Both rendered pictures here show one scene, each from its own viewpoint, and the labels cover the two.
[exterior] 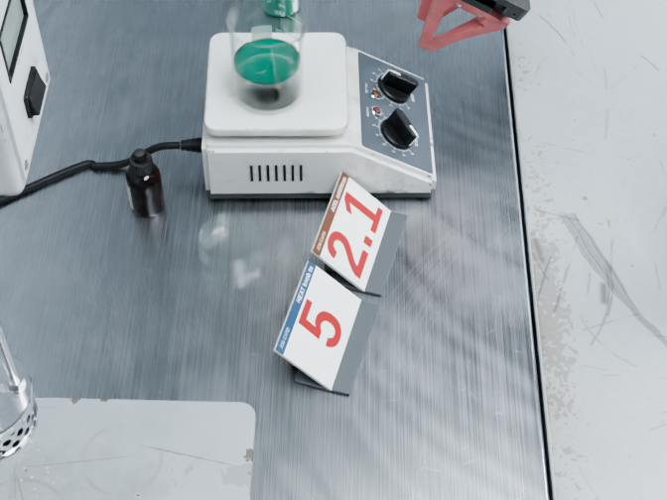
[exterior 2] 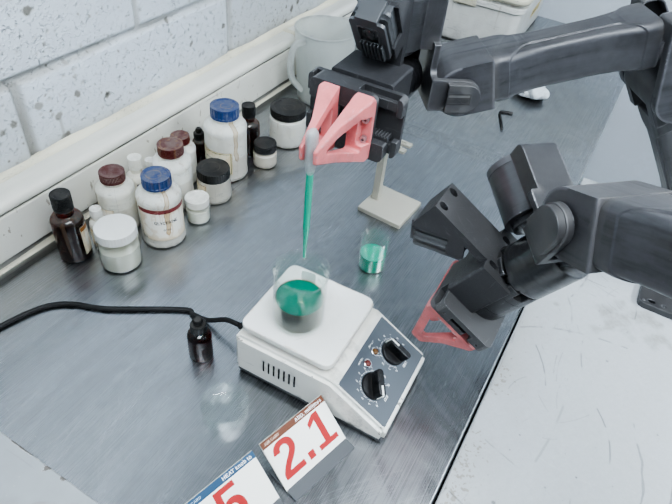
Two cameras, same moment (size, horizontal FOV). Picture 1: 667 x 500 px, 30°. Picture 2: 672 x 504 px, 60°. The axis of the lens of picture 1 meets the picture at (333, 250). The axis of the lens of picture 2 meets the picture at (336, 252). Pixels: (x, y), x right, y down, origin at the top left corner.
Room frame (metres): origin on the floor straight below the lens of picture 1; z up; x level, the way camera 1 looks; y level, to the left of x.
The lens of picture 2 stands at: (0.38, -0.16, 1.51)
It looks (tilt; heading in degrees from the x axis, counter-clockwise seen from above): 43 degrees down; 25
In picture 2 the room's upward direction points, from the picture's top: 7 degrees clockwise
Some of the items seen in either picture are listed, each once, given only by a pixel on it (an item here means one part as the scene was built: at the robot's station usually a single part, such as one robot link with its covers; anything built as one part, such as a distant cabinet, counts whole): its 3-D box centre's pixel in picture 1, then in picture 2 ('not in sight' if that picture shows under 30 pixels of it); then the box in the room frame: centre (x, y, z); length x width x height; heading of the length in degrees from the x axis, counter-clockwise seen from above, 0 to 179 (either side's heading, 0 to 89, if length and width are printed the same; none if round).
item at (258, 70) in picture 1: (270, 59); (300, 296); (0.76, 0.05, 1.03); 0.07 x 0.06 x 0.08; 54
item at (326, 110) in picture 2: not in sight; (338, 135); (0.80, 0.05, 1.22); 0.09 x 0.07 x 0.07; 2
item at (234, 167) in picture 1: (308, 118); (325, 345); (0.78, 0.02, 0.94); 0.22 x 0.13 x 0.08; 92
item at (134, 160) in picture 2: not in sight; (138, 180); (0.89, 0.43, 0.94); 0.03 x 0.03 x 0.09
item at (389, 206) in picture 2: not in sight; (395, 177); (1.12, 0.10, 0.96); 0.08 x 0.08 x 0.13; 87
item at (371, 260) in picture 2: not in sight; (373, 251); (0.98, 0.06, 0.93); 0.04 x 0.04 x 0.06
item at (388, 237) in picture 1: (360, 233); (308, 446); (0.66, -0.02, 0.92); 0.09 x 0.06 x 0.04; 165
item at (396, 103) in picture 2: not in sight; (365, 102); (0.87, 0.06, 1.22); 0.10 x 0.07 x 0.07; 92
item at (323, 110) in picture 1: (277, 82); (309, 313); (0.78, 0.05, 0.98); 0.12 x 0.12 x 0.01; 2
